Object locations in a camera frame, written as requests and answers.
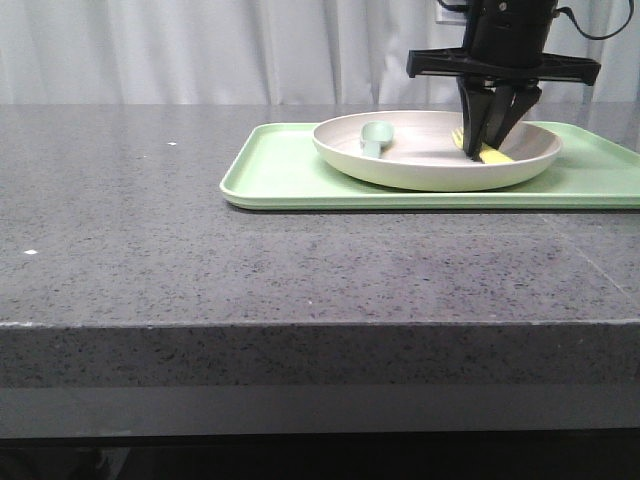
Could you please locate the teal green plastic spoon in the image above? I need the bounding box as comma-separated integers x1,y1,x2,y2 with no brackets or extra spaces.
360,120,395,158

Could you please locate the yellow plastic fork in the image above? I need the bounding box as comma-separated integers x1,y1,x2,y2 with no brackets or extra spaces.
451,128,514,165

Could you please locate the beige round plate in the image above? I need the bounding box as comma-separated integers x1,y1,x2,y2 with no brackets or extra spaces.
312,110,562,192

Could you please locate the white pleated curtain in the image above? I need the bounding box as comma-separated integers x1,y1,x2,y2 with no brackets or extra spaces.
0,0,640,106

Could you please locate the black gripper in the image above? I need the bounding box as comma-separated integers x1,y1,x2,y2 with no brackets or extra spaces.
406,1,601,161

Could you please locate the black cable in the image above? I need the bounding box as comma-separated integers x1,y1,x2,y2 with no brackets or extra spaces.
555,0,635,41

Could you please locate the light green rectangular tray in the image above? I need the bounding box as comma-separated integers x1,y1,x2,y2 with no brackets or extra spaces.
220,121,639,210

